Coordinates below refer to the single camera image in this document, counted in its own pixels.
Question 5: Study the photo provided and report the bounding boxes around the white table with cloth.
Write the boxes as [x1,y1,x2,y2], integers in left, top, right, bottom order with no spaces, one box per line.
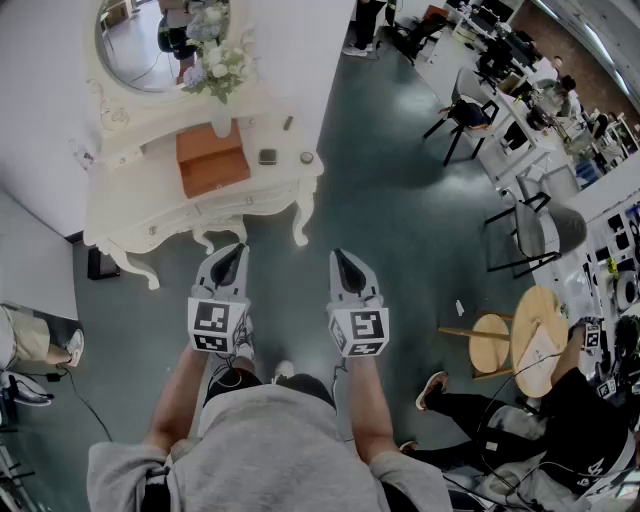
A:
[82,82,325,292]

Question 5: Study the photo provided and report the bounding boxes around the person's left forearm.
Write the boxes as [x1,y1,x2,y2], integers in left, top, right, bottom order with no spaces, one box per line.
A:
[141,343,211,449]

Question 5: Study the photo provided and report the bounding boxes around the white office desk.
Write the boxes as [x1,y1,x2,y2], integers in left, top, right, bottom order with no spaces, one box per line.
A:
[414,0,574,189]
[529,187,640,321]

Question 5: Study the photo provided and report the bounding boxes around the blue and white flower bouquet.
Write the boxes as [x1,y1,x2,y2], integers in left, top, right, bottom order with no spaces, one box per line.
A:
[180,38,257,105]

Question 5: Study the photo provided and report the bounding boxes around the black office chair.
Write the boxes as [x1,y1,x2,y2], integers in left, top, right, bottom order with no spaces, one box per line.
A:
[394,12,450,66]

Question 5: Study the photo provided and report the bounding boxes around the white vase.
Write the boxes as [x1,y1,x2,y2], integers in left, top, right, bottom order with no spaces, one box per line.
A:
[208,102,234,139]

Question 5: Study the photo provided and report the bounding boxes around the person's black shorts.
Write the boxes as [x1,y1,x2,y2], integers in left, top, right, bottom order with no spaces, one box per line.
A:
[202,367,337,416]

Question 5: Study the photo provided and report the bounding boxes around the orange wooden box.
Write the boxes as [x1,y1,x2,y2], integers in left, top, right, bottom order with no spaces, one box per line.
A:
[175,119,251,199]

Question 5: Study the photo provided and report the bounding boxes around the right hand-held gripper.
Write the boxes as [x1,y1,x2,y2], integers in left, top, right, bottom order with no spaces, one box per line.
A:
[327,248,391,359]

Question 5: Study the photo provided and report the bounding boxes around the person's right forearm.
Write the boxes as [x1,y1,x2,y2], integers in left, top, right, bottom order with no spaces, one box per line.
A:
[333,354,399,457]

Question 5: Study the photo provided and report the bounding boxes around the grey chair with black bag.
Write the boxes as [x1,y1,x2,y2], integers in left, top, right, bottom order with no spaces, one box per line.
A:
[423,67,501,167]

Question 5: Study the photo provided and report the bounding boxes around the person's grey sweatshirt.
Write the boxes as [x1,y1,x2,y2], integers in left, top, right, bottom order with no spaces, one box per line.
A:
[85,383,454,512]

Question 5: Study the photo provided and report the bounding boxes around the grey chair with black frame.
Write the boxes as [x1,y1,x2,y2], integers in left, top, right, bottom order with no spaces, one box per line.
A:
[483,192,589,280]

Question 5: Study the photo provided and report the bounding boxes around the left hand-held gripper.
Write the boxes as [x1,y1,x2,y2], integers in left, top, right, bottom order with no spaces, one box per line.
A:
[187,243,252,356]

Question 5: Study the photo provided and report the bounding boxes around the round wooden side table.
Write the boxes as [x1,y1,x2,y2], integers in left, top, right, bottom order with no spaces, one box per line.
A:
[512,284,571,400]

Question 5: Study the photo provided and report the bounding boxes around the small wooden stool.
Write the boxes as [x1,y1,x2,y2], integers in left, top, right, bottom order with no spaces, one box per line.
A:
[438,312,515,380]

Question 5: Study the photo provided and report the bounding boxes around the person's left white shoe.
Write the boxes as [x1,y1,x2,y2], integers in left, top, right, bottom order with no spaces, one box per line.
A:
[230,313,257,362]

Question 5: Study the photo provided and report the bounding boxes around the oval mirror with white frame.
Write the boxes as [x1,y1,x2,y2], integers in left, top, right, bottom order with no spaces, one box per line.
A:
[84,0,261,146]

